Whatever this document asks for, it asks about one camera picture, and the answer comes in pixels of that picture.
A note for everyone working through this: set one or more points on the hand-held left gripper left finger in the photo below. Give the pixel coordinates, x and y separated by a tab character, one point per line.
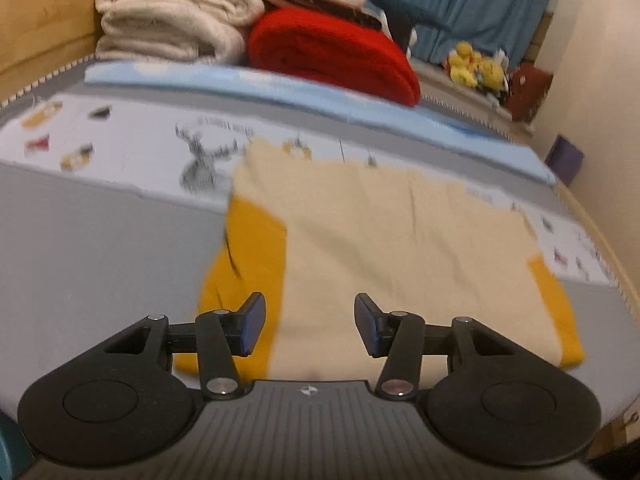
255	321

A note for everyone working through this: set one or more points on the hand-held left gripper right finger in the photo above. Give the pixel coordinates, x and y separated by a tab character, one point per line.
363	325

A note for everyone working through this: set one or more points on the beige pants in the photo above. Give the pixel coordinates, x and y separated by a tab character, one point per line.
400	255

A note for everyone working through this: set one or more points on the mustard yellow cloth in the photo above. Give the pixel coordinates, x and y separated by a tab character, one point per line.
250	250

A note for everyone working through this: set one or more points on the grey mattress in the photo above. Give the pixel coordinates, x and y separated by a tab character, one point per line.
100	260

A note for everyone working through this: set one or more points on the white printed sheet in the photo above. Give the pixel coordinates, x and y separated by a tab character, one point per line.
125	150

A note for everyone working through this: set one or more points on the light blue sheet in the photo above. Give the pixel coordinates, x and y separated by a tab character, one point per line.
300	97

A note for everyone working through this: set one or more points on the beige window sill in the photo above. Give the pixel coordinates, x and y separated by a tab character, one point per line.
470	102

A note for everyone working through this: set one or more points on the purple box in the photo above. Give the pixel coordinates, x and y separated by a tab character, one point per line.
565	160

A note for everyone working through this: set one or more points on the red folded blanket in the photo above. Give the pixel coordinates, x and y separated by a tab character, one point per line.
330	55

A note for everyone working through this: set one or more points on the teal object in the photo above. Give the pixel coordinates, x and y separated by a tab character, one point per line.
12	447

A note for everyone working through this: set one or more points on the yellow plush toy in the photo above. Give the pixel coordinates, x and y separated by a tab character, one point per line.
492	72
462	65

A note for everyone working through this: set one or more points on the dark red plush cushion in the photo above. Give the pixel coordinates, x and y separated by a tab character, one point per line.
530	90

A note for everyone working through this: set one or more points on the cream folded blanket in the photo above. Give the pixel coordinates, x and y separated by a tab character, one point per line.
175	10

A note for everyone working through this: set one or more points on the dark blue shark plush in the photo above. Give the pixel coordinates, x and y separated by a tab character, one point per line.
400	2

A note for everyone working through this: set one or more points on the blue curtain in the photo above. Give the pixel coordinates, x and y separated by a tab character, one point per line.
490	0

